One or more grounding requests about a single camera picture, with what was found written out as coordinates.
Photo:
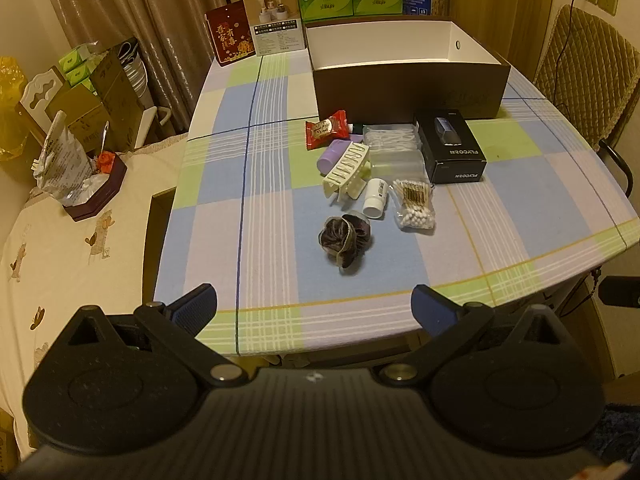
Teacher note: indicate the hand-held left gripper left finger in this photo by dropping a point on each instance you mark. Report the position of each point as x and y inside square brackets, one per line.
[195, 306]

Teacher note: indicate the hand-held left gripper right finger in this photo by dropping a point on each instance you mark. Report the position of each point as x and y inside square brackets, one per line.
[432, 310]

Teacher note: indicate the bag of cotton swabs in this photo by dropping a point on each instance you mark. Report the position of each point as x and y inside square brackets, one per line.
[415, 205]

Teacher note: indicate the dark hair scrunchie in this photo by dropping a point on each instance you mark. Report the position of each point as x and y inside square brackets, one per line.
[340, 240]

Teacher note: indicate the small white bottle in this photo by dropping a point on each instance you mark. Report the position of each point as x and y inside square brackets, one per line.
[375, 200]

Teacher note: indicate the clear plastic cup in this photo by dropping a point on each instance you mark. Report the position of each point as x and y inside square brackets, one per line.
[400, 165]

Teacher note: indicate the black product box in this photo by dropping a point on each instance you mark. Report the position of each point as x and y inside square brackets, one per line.
[450, 150]

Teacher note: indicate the cream hair claw clip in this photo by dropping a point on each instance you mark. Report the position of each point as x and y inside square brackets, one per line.
[345, 170]

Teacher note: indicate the green lip balm tube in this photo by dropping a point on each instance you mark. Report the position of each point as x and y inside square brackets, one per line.
[356, 128]

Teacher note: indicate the red candy packet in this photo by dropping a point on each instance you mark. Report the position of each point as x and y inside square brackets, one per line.
[327, 129]

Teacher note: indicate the brown cardboard box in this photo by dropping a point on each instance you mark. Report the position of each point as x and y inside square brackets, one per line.
[410, 90]

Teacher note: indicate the dark red box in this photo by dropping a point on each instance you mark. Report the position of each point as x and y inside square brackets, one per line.
[100, 200]

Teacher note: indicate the orange red ornament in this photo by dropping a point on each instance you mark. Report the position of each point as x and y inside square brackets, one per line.
[106, 161]

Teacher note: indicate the clear floss pick box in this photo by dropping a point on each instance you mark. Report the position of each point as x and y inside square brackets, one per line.
[390, 137]

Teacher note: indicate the purple tube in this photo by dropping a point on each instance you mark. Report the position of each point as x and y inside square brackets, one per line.
[332, 155]

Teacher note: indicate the metal spoon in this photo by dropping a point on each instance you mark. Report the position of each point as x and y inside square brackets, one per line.
[105, 135]

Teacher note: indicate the brown carton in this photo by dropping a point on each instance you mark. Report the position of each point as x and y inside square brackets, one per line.
[75, 110]

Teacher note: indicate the olive carton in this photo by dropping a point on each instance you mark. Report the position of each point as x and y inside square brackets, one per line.
[117, 85]

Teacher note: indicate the white cutout cardboard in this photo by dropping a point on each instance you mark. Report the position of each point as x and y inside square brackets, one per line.
[42, 85]

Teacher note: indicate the yellow plastic bag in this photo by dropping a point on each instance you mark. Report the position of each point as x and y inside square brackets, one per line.
[10, 110]

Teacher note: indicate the small green tissue packs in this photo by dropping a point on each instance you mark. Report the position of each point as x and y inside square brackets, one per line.
[75, 62]

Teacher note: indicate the red tin box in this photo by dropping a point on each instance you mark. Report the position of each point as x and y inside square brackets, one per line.
[230, 35]

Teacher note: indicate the chair with quilted cover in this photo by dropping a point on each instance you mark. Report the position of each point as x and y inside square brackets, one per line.
[585, 75]

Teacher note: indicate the white product box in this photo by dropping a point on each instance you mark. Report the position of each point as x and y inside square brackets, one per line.
[275, 20]

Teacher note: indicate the beige striped curtain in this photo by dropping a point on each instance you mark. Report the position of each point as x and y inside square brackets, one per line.
[165, 10]

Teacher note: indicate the golden brown curtain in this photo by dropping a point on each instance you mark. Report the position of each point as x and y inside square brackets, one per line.
[500, 5]

